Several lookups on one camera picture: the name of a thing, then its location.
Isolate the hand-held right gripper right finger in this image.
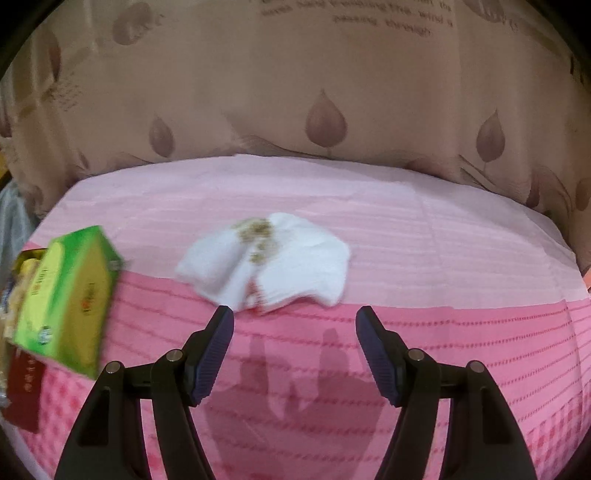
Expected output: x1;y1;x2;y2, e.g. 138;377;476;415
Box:
355;305;539;480

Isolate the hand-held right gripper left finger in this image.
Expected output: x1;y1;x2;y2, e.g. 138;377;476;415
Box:
55;305;235;480

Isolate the white floral handkerchief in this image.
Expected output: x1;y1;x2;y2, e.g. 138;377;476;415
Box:
175;212;351;315

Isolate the green tissue box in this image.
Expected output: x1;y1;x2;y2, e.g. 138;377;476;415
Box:
13;225;124;380

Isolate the gold metal tin box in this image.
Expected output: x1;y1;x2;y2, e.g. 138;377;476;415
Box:
0;248;49;352

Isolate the pink checked tablecloth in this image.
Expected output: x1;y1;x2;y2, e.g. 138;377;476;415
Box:
0;154;591;480

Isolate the dark red card box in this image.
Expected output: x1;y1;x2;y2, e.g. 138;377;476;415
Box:
1;350;48;435

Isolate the pale blue plastic cover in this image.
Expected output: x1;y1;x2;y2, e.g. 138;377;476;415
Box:
0;182;28;259

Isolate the beige leaf print curtain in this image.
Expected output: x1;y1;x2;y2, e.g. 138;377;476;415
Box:
0;0;591;278

